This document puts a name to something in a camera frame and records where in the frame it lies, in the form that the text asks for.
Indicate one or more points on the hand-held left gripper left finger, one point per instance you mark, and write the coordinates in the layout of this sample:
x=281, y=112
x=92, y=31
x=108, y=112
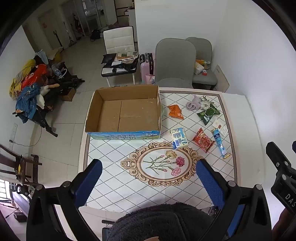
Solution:
x=92, y=176

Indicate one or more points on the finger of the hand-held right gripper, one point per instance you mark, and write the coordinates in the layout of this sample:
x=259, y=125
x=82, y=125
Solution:
x=277, y=160
x=294, y=147

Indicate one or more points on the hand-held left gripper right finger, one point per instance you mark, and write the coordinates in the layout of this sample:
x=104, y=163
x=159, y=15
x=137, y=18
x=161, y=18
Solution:
x=208, y=180

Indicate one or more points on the red snack packet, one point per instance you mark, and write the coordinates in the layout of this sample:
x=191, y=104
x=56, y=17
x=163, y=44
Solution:
x=203, y=140

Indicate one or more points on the light blue long packet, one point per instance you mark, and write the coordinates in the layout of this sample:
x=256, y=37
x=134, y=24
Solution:
x=219, y=141

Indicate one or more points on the yellow blue tissue pack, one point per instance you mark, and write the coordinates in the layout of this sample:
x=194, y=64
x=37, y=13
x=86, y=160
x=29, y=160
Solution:
x=179, y=138

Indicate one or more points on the white paper packet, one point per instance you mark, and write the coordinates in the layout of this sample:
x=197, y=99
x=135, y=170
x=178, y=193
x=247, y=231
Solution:
x=220, y=126

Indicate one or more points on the green snack packet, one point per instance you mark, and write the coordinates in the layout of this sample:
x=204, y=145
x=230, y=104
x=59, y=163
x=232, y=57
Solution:
x=207, y=114

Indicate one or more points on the orange snack packet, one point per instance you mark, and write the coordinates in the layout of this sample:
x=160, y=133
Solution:
x=175, y=112

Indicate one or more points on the purple cloth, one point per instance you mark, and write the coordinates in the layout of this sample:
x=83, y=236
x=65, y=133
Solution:
x=193, y=104

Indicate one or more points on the dark fleece garment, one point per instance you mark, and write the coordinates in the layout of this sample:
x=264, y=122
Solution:
x=157, y=222

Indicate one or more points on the dark wooden chair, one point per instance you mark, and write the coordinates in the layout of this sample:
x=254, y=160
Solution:
x=23, y=166

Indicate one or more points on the small cardboard box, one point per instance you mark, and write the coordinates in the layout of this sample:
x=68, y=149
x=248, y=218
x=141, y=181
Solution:
x=69, y=95

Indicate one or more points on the white cloth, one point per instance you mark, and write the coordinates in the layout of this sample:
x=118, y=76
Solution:
x=42, y=96

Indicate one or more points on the black exercise rack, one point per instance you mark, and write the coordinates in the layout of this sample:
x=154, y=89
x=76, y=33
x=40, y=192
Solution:
x=64, y=84

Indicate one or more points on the white board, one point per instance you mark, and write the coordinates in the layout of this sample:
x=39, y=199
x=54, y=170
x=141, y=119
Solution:
x=222, y=78

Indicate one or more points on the blue garment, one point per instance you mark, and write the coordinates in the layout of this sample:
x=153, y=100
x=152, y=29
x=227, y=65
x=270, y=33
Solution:
x=27, y=102

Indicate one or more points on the white plastic bag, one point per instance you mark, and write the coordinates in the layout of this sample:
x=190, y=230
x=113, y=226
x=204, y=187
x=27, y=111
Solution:
x=198, y=69

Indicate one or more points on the pink paper bag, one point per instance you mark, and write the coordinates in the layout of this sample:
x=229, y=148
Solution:
x=150, y=80

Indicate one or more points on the red plastic bag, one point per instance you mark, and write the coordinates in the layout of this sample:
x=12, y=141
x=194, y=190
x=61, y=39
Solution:
x=34, y=76

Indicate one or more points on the black flat bag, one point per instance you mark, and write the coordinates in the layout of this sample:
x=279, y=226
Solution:
x=109, y=58

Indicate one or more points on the pink suitcase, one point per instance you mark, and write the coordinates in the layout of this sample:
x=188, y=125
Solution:
x=145, y=69

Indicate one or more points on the small yellow bag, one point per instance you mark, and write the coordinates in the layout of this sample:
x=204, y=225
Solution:
x=58, y=57

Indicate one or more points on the pile of papers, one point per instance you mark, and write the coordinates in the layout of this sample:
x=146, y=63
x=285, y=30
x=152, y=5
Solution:
x=127, y=56

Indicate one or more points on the grey upholstered chair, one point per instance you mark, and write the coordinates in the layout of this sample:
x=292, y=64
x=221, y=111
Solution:
x=175, y=60
x=203, y=46

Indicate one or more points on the light blue cloth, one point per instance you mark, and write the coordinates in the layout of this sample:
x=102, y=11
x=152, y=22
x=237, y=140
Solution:
x=41, y=56

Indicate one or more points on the white padded chair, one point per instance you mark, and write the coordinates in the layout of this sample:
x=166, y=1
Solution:
x=118, y=39

